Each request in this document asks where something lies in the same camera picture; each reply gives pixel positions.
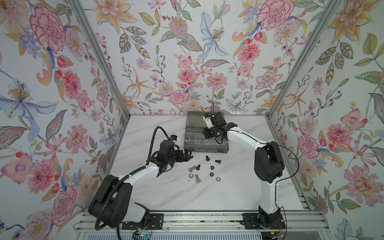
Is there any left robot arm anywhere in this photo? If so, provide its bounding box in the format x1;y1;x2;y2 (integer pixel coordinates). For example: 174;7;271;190
88;150;193;231

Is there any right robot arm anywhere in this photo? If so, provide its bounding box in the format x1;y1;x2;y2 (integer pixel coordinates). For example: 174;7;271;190
203;112;285;228

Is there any grey plastic organizer box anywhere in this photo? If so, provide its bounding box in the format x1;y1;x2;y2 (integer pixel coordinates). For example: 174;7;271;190
183;111;230;154

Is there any silver hex bolt long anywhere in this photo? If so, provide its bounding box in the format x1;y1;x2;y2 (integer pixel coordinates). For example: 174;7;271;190
195;174;201;183

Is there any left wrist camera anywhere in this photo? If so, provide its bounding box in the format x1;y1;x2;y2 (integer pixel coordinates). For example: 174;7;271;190
159;135;178;156

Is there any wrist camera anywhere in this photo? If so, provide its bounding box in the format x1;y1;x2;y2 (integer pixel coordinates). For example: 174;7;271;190
203;113;213;129
159;135;178;156

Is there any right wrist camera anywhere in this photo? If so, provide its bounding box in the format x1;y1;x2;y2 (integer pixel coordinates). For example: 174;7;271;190
203;113;213;129

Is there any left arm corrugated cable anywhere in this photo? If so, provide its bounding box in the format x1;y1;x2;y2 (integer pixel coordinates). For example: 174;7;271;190
94;125;172;231

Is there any aluminium mounting rail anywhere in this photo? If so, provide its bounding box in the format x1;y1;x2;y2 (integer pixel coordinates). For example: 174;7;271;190
73;211;331;234

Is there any right aluminium corner post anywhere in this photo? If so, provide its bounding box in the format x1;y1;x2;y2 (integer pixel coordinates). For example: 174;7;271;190
266;0;339;120

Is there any aluminium corner post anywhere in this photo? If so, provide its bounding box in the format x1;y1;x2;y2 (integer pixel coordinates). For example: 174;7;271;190
266;0;339;120
69;0;131;120

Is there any left aluminium corner post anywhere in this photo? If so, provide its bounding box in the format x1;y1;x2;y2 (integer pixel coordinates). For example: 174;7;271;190
69;0;131;120

